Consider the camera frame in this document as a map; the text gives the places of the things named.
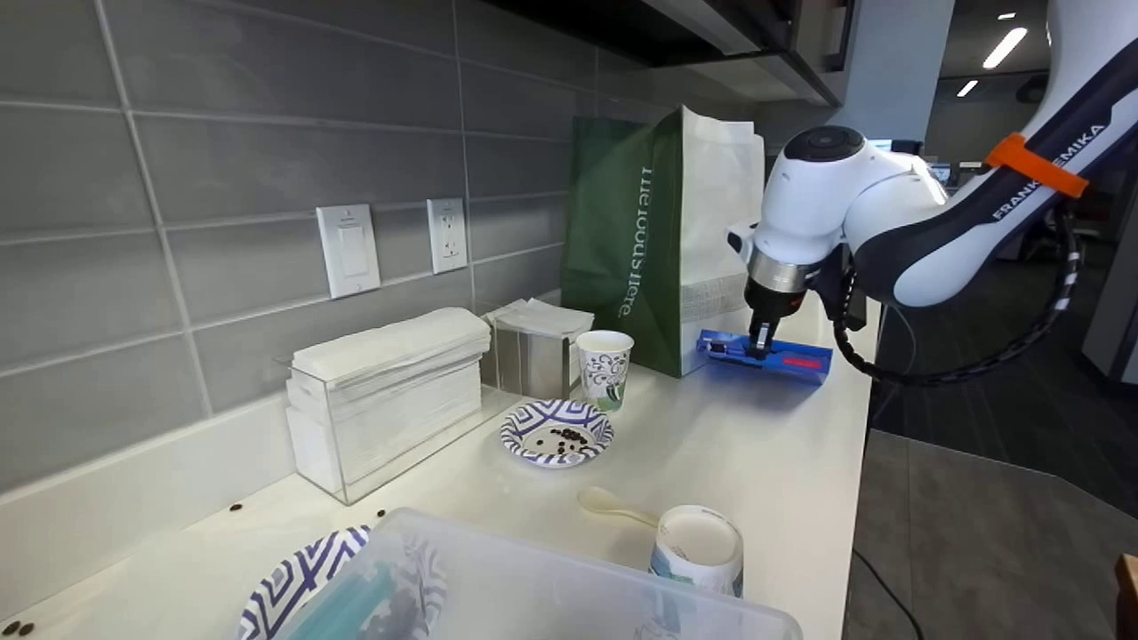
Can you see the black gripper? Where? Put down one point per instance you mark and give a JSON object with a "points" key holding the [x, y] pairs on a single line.
{"points": [[766, 312]]}

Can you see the blue snack bar box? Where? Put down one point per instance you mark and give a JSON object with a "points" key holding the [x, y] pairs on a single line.
{"points": [[791, 361]]}

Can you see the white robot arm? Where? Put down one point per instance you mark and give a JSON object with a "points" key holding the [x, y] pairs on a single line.
{"points": [[836, 206]]}

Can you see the floral paper cup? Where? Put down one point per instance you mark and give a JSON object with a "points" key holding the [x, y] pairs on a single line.
{"points": [[601, 366]]}

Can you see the green and white paper bag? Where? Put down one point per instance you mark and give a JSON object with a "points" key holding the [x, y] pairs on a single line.
{"points": [[650, 228]]}

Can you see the white paper cup front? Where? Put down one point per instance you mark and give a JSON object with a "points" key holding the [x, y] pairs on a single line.
{"points": [[702, 549]]}

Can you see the metal napkin holder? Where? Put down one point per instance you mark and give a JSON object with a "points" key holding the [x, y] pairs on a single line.
{"points": [[531, 347]]}

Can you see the clear plastic bin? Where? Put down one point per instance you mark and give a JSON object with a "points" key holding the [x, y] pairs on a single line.
{"points": [[423, 578]]}

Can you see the blue patterned plate front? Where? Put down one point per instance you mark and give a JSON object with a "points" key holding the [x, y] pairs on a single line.
{"points": [[295, 582]]}

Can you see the white wall outlet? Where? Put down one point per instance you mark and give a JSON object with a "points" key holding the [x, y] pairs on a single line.
{"points": [[445, 225]]}

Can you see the white light switch plate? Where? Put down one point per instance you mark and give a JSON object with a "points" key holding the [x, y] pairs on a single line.
{"points": [[350, 249]]}

